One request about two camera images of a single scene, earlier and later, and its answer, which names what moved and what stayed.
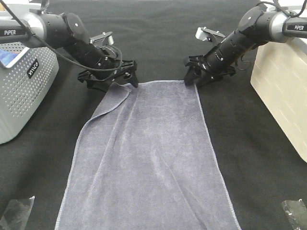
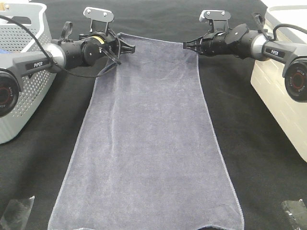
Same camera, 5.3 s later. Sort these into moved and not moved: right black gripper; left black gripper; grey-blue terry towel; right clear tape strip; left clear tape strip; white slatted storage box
Moved: left black gripper; grey-blue terry towel; right black gripper
Not moved: right clear tape strip; left clear tape strip; white slatted storage box
